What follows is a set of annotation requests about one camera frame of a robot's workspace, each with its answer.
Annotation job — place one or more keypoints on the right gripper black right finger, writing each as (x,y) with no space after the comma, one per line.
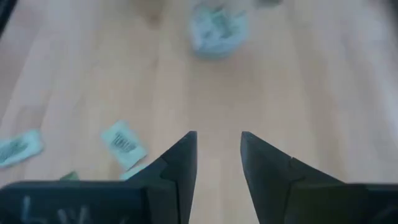
(280,193)

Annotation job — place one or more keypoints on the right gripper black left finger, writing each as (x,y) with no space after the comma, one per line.
(155,199)

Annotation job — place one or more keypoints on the banknote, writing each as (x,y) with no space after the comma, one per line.
(133,172)

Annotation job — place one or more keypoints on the clear plastic bin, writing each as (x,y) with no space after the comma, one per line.
(217,31)

